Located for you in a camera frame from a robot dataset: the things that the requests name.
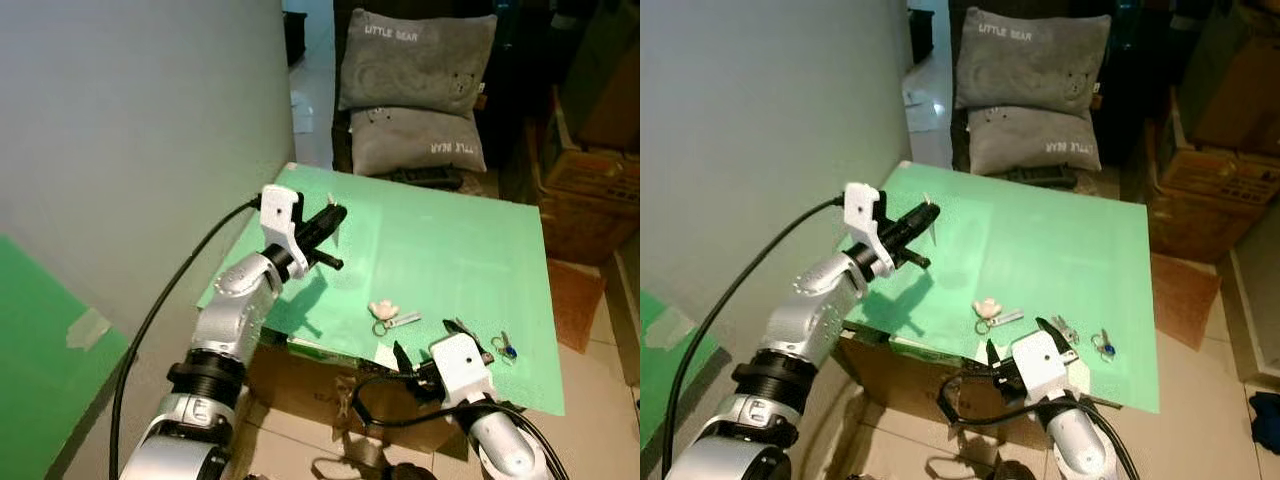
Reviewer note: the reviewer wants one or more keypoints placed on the dark chair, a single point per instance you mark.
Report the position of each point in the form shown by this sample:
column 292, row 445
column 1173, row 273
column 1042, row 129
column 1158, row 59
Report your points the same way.
column 1130, row 60
column 515, row 60

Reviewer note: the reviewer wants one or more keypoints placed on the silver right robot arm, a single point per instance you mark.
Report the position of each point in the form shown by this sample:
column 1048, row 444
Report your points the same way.
column 505, row 445
column 1085, row 445

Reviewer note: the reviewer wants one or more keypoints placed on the pale tape patch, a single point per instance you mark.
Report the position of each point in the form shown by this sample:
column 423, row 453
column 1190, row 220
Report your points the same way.
column 88, row 328

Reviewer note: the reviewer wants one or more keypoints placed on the white paper label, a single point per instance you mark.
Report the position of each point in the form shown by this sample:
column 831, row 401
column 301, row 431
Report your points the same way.
column 387, row 356

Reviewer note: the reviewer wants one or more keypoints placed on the white paper sheet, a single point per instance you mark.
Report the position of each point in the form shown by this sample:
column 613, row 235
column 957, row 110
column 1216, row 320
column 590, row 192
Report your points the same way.
column 302, row 112
column 918, row 108

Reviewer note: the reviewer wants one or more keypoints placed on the black flat device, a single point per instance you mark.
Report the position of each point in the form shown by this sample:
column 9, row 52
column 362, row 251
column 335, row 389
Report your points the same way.
column 1040, row 176
column 425, row 177

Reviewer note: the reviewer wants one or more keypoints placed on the grey Little Bear pillow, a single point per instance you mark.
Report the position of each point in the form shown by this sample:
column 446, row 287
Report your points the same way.
column 410, row 140
column 1035, row 60
column 1030, row 140
column 420, row 65

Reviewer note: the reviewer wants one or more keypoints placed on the green table sheet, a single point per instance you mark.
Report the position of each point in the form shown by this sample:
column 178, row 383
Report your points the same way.
column 1040, row 250
column 430, row 250

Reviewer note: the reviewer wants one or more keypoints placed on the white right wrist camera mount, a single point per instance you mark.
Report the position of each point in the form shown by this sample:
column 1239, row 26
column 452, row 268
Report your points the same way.
column 1040, row 360
column 460, row 365

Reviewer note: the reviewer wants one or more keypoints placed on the green wall board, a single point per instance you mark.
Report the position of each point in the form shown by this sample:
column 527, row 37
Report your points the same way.
column 655, row 370
column 40, row 380

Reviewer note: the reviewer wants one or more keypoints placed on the cardboard box table base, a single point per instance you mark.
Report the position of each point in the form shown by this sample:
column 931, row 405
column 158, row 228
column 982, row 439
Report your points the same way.
column 300, row 385
column 880, row 380

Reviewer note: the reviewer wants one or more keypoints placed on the brown slatted crate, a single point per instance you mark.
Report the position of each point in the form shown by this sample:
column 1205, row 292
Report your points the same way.
column 1200, row 200
column 590, row 200

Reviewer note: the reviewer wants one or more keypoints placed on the keys with blue charm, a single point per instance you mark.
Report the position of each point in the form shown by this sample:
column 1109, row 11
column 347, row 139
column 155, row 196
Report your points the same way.
column 1108, row 349
column 509, row 350

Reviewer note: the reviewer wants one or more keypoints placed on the black boxy object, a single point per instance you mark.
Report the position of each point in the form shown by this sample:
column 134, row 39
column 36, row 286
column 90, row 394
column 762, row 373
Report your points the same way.
column 920, row 35
column 295, row 38

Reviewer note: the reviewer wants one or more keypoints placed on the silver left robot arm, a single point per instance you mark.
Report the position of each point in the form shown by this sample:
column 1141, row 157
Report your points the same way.
column 235, row 300
column 815, row 310

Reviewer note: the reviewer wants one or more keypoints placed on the keys with beige charm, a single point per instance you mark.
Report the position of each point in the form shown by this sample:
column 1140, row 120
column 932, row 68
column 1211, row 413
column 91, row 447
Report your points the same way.
column 384, row 308
column 988, row 306

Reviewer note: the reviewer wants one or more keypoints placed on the dark blue object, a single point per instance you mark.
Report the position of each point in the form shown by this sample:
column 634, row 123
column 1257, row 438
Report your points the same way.
column 1267, row 422

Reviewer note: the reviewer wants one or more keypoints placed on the plain silver key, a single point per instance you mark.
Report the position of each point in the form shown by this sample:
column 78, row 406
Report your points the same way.
column 1065, row 330

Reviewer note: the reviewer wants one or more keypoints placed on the dark brown box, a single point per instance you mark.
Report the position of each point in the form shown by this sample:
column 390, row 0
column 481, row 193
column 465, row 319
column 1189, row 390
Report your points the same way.
column 1235, row 80
column 610, row 80

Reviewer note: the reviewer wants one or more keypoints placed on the brown floor mat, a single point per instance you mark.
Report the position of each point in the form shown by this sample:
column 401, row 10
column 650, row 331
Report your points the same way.
column 575, row 300
column 1185, row 295

